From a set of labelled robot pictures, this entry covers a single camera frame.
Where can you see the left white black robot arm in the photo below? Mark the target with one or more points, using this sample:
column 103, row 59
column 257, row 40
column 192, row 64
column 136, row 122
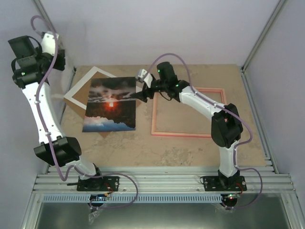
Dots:
column 31, row 69

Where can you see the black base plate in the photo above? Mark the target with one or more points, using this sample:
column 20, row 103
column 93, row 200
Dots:
column 212, row 183
column 107, row 184

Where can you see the blue slotted cable duct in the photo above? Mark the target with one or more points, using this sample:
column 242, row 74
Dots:
column 142, row 198

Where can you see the sunset landscape photo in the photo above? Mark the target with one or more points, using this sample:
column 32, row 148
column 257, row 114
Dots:
column 110, row 106

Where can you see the left aluminium corner post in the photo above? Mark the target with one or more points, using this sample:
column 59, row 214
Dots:
column 69, row 66

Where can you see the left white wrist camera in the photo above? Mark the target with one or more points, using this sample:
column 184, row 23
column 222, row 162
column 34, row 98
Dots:
column 48, row 43

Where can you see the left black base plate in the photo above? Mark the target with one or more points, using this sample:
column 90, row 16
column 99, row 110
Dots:
column 107, row 184

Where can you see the right circuit board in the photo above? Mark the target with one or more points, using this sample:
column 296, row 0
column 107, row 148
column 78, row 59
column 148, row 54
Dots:
column 232, row 196

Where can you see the pink picture frame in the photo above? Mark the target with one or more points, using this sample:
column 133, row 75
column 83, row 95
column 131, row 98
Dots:
column 173, row 134

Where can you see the circuit board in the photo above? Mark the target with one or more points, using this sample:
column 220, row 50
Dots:
column 232, row 196
column 100, row 197

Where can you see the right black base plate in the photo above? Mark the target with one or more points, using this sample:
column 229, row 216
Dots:
column 212, row 183

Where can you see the right aluminium corner post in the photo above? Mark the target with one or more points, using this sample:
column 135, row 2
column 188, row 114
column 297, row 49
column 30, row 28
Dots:
column 266, row 29

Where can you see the aluminium rail platform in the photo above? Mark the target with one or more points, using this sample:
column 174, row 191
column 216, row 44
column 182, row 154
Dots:
column 167, row 180

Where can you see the left circuit board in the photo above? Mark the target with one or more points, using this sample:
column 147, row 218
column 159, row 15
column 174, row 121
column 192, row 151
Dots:
column 100, row 197

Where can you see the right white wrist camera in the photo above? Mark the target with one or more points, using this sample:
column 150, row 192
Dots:
column 144, row 77

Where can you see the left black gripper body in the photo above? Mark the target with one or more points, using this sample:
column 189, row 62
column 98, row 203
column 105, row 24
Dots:
column 60, row 66

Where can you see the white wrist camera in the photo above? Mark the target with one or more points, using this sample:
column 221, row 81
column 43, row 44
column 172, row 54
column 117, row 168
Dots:
column 144, row 77
column 48, row 43

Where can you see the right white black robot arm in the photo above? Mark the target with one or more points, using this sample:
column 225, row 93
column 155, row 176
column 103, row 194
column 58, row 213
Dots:
column 226, row 128

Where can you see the aluminium corner post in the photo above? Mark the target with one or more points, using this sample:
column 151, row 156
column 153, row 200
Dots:
column 69, row 66
column 266, row 29

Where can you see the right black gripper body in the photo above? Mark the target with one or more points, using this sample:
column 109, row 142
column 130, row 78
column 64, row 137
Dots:
column 146, row 90

